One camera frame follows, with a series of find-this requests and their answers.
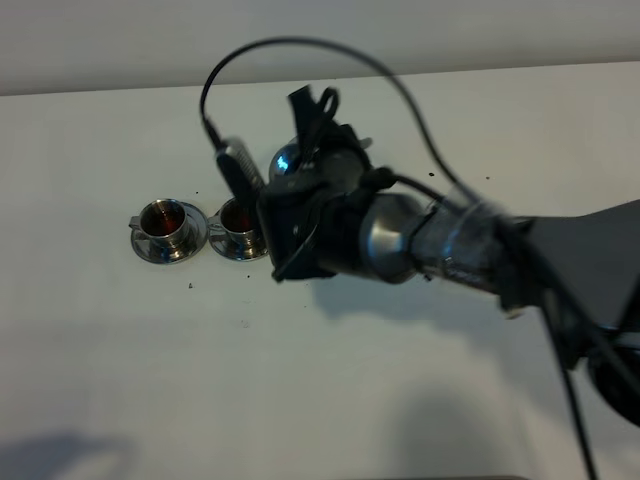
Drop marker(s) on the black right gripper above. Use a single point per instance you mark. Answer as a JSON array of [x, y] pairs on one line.
[[311, 230]]

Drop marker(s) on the stainless steel teapot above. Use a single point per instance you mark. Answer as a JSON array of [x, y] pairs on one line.
[[336, 162]]

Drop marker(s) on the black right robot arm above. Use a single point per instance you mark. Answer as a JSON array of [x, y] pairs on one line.
[[582, 272]]

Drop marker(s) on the right stainless steel teacup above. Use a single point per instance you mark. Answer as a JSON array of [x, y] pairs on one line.
[[237, 220]]

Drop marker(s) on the stainless steel teacup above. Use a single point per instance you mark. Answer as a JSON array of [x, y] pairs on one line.
[[163, 223], [237, 220]]

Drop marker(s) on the right stainless steel saucer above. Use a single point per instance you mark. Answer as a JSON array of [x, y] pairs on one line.
[[246, 248]]

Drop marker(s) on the stainless steel saucer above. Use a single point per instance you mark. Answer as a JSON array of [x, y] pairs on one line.
[[196, 240], [246, 248]]

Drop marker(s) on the left stainless steel saucer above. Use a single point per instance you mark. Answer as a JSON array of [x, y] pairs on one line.
[[196, 240]]

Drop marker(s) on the left stainless steel teacup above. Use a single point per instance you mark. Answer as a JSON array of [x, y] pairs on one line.
[[163, 223]]

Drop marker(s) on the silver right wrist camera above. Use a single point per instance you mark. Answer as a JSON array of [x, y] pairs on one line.
[[239, 171]]

